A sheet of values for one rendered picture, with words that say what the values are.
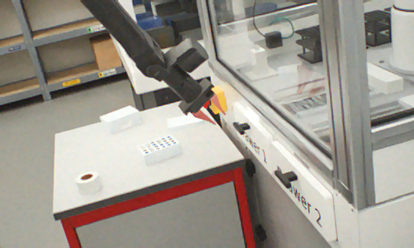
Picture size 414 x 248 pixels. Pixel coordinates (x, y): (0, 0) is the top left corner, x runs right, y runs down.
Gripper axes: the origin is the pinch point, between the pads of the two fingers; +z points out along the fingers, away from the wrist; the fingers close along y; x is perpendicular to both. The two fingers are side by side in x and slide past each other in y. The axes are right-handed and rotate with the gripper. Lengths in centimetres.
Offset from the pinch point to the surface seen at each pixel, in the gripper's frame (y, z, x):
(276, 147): 4.6, 8.6, -17.2
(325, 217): 1.5, 12.7, -41.8
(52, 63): -89, 19, 426
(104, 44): -35, 36, 385
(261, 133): 4.8, 8.6, -7.5
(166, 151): -19.8, 8.2, 28.1
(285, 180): 1.0, 8.2, -29.7
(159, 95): -13, 13, 86
